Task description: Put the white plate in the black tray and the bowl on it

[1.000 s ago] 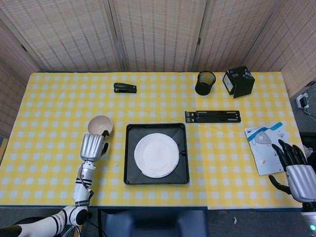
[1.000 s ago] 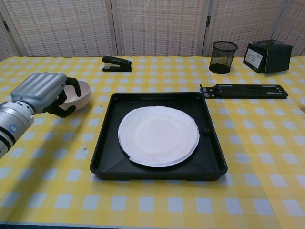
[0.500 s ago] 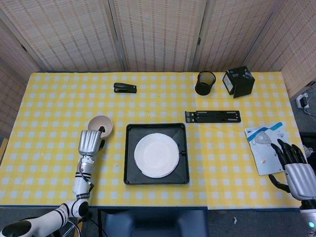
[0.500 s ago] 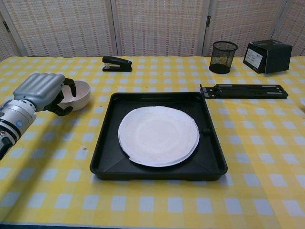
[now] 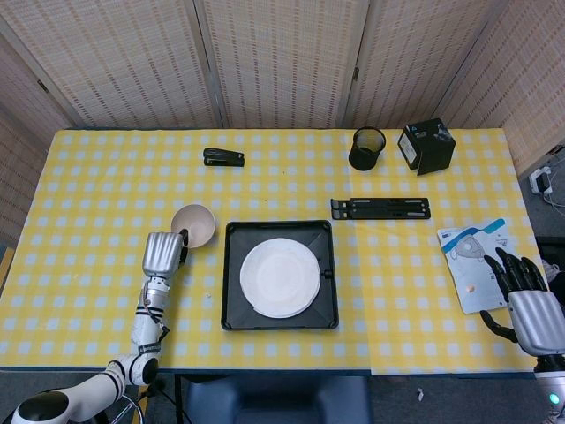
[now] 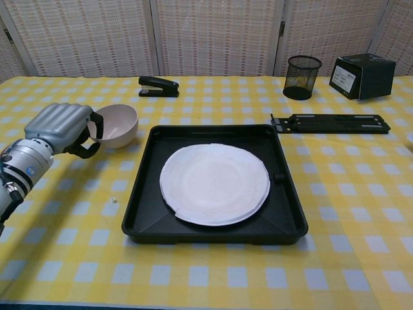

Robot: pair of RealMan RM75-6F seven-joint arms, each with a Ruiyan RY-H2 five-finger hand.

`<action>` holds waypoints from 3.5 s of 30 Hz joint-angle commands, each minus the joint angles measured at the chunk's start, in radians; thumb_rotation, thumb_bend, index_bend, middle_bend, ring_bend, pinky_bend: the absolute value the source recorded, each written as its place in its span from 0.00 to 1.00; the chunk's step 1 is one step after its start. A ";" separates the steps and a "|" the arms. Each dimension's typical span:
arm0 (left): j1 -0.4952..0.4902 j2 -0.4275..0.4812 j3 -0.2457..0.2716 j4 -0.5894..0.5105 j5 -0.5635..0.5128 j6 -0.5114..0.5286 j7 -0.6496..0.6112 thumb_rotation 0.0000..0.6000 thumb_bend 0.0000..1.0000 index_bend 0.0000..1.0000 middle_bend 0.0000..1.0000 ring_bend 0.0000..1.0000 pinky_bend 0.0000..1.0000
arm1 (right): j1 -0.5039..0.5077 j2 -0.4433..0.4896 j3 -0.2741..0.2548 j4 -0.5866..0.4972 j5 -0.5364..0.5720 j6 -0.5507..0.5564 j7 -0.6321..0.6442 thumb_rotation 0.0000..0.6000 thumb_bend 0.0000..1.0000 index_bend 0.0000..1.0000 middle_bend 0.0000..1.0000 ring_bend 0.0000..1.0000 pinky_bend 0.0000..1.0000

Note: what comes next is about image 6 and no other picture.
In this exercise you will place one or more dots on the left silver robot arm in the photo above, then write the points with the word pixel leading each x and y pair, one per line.
pixel 22 164

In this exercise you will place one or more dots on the black square plastic tray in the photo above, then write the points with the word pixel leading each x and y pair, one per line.
pixel 145 210

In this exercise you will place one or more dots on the woven folding screen panel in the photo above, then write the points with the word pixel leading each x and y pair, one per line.
pixel 216 38
pixel 8 61
pixel 401 32
pixel 329 29
pixel 87 38

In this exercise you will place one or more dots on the black cardboard box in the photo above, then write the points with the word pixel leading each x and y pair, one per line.
pixel 374 80

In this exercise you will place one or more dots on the black stapler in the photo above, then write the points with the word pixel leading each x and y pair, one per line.
pixel 161 87

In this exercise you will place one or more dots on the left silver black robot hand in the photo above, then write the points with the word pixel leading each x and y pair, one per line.
pixel 58 126

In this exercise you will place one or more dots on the black folding laptop stand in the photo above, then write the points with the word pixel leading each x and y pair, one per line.
pixel 335 124

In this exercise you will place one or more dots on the beige round bowl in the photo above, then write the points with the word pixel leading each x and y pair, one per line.
pixel 119 129

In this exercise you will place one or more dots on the yellow checked tablecloth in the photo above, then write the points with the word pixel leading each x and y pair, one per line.
pixel 338 193

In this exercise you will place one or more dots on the white paper plate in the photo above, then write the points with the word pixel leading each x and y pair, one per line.
pixel 213 184

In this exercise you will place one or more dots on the black mesh pen holder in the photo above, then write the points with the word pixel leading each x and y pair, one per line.
pixel 301 77

